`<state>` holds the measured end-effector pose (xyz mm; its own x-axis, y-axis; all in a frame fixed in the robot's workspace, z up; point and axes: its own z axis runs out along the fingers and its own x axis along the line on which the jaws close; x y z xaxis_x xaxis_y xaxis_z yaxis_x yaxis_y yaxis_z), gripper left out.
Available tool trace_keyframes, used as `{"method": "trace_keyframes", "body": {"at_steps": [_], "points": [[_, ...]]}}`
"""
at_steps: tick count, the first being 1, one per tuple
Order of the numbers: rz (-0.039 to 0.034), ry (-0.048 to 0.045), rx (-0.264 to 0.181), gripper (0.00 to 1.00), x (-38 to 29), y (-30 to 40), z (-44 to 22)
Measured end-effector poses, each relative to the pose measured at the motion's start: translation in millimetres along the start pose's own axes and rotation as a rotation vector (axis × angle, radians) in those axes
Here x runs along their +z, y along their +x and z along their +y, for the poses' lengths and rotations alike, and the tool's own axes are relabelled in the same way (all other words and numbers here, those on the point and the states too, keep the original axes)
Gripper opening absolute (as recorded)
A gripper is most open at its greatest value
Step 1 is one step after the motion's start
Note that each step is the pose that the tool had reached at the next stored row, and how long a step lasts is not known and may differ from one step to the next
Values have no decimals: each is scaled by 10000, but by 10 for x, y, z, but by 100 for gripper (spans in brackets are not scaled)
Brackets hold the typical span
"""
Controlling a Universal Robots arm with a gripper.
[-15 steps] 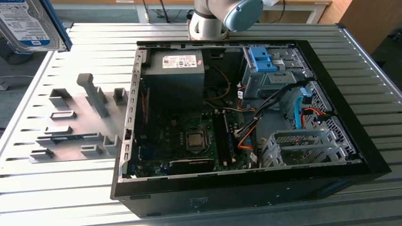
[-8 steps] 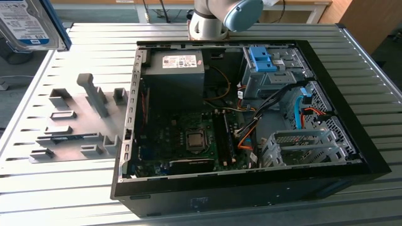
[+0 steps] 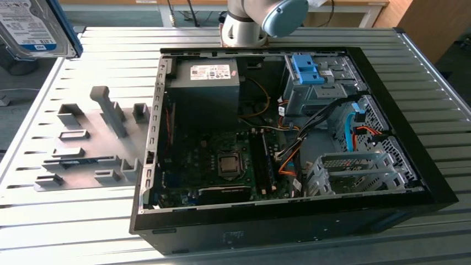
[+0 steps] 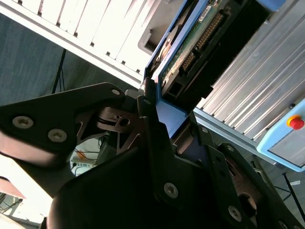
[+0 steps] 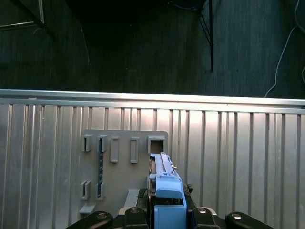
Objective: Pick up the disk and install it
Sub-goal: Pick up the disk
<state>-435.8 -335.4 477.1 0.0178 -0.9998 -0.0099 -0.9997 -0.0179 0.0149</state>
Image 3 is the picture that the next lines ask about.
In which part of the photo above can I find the grey power supply unit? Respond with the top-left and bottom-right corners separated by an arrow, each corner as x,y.
166,57 -> 242,133

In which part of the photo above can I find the silver CPU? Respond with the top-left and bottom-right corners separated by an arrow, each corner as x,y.
217,153 -> 242,173

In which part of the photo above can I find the orange wire with black plug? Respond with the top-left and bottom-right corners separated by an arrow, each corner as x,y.
351,125 -> 391,144

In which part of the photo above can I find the black cable bundle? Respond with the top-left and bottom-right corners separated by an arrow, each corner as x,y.
274,95 -> 361,162

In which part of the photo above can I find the black PC case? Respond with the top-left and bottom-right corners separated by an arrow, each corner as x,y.
129,46 -> 459,256

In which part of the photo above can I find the dark blue RAM stick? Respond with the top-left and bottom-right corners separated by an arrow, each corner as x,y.
59,157 -> 102,166

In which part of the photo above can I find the green motherboard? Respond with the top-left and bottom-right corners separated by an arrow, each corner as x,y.
158,128 -> 295,208

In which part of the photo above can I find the yellow wire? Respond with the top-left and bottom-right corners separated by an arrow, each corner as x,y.
238,78 -> 273,120

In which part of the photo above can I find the black graphics card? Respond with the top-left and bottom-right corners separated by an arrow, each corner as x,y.
197,184 -> 255,206

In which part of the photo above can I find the blue plastic drive latch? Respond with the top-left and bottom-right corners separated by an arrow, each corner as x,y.
290,54 -> 327,86

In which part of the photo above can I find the hard disk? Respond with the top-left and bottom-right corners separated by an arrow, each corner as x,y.
0,0 -> 85,59

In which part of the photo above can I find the orange looped wire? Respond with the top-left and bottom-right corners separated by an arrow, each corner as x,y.
278,154 -> 299,177

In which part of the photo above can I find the silver drive cage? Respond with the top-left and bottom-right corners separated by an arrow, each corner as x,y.
282,54 -> 369,118

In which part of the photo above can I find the blue wire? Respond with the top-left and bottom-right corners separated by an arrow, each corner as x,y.
345,103 -> 367,152

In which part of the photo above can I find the grey parts rack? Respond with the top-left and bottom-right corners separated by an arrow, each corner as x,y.
34,85 -> 153,192

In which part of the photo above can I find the red wire with white plug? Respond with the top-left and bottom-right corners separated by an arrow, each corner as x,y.
278,95 -> 291,125

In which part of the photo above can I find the multicoloured wire bundle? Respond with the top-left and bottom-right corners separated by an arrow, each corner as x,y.
239,117 -> 302,133

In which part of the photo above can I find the black RAM stick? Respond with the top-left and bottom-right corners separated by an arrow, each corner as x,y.
259,131 -> 278,194

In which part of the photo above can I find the wooden cabinet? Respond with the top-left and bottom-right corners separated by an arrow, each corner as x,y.
374,0 -> 471,65

